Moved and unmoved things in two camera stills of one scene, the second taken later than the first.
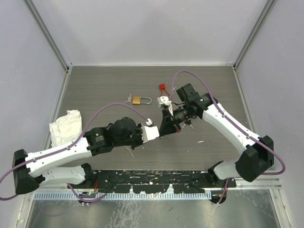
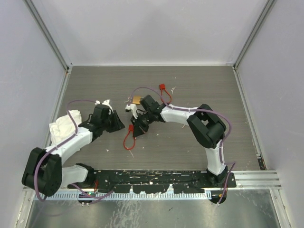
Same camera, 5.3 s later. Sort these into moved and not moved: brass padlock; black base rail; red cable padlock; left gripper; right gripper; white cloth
Moved: left gripper; right gripper
Not moved: black base rail; brass padlock; white cloth; red cable padlock
